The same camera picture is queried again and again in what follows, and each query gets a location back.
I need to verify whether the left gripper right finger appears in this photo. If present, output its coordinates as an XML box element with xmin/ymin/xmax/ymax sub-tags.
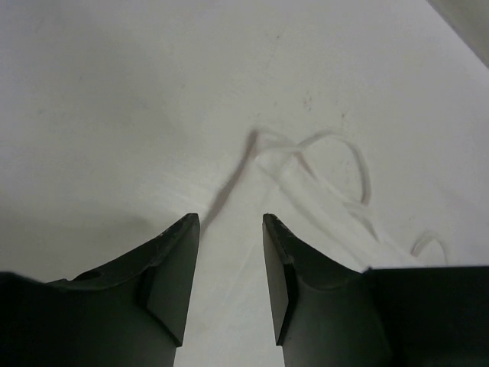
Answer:
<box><xmin>263</xmin><ymin>214</ymin><xmax>488</xmax><ymax>366</ymax></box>

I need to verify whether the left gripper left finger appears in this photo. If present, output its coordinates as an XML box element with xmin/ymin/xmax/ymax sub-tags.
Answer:
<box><xmin>1</xmin><ymin>213</ymin><xmax>200</xmax><ymax>366</ymax></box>

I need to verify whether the white tank top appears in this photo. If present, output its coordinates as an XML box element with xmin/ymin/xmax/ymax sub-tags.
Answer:
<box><xmin>176</xmin><ymin>129</ymin><xmax>449</xmax><ymax>366</ymax></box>

